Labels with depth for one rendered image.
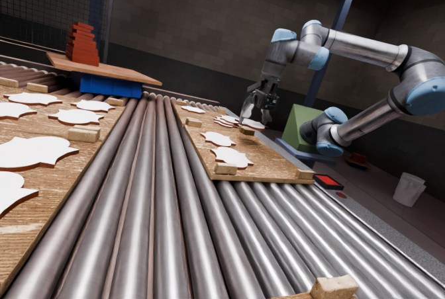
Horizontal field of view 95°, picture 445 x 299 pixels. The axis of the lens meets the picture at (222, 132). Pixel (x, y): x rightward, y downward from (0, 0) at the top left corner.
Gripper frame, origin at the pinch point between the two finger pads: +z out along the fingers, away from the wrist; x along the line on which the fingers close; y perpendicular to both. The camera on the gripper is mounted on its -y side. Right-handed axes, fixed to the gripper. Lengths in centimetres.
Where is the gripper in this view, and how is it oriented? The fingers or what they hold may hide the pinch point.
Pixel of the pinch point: (251, 123)
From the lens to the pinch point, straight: 84.7
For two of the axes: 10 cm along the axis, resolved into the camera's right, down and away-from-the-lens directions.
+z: -2.6, 8.9, 3.7
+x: 9.2, 1.1, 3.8
